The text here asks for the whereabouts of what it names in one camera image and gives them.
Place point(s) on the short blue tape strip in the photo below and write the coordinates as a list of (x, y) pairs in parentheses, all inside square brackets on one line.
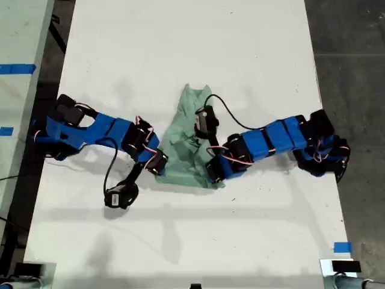
[(6, 131)]

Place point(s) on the pale side table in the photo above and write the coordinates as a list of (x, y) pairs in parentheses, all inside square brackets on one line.
[(21, 36)]

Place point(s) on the small black box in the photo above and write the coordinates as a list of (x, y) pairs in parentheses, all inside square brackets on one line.
[(346, 266), (28, 268), (195, 286)]

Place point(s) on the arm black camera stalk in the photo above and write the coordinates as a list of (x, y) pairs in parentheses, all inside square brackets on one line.
[(214, 141), (135, 173)]

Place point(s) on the shiny metal bracket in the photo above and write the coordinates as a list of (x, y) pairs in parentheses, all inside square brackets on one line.
[(326, 277), (49, 278)]

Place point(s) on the square blue tape piece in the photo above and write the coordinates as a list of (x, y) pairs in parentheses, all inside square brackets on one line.
[(343, 247)]

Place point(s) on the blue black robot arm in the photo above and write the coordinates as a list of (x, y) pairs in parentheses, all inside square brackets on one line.
[(276, 135), (105, 129)]

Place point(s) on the pale green T-shirt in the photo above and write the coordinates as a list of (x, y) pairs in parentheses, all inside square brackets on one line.
[(180, 141)]

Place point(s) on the long blue tape strip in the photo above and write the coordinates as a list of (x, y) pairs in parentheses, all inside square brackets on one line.
[(18, 69)]

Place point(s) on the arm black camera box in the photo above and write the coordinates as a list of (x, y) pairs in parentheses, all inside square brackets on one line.
[(117, 197), (206, 120)]

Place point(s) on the black metal frame strut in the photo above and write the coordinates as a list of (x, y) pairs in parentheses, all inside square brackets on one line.
[(58, 37)]

